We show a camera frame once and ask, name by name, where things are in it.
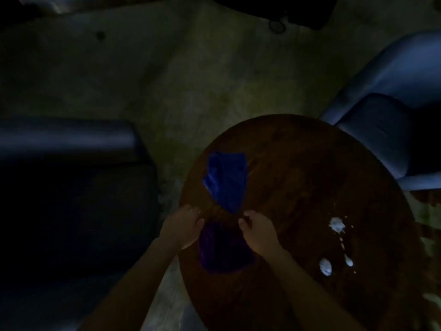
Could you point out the person's left hand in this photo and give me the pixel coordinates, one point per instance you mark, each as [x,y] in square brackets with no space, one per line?
[181,227]

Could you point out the person's right hand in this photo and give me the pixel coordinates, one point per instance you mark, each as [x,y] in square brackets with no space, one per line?
[260,234]

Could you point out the person's left fingers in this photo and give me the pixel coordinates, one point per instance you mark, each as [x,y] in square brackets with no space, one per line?
[197,217]

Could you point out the person's right fingers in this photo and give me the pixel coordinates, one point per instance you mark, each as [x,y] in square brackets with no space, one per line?
[247,220]

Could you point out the blue cloth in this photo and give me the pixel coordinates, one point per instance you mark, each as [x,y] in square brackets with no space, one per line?
[225,182]

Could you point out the person's left forearm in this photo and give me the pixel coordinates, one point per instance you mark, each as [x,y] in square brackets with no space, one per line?
[134,289]

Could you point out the person's right forearm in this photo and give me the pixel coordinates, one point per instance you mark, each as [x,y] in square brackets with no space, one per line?
[310,296]

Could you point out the dark sofa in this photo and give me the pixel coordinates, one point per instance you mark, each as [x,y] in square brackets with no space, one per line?
[69,189]

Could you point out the blue armchair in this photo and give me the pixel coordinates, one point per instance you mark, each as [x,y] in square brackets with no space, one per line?
[382,110]

